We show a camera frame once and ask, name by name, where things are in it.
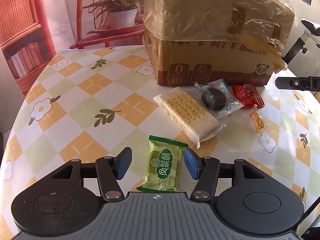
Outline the dark cookie clear packet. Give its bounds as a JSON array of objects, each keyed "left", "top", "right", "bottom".
[{"left": 195, "top": 79, "right": 244, "bottom": 119}]

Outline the orange snack packet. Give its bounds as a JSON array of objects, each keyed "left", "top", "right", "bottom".
[{"left": 248, "top": 108, "right": 270, "bottom": 135}]

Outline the cracker sandwich packet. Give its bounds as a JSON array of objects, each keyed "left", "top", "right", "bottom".
[{"left": 153, "top": 87, "right": 225, "bottom": 148}]

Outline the green pineapple cake packet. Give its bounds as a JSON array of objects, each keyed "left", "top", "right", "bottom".
[{"left": 137, "top": 135, "right": 188, "bottom": 192}]

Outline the cardboard box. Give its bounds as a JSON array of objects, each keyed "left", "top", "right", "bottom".
[{"left": 144, "top": 30, "right": 273, "bottom": 87}]

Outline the black exercise bike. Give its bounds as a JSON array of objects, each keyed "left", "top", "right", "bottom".
[{"left": 257, "top": 0, "right": 320, "bottom": 66}]

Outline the printed room backdrop cloth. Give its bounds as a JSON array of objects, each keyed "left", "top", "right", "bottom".
[{"left": 0, "top": 0, "right": 146, "bottom": 97}]

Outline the red candy packet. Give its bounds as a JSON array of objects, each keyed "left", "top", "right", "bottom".
[{"left": 232, "top": 83, "right": 265, "bottom": 108}]

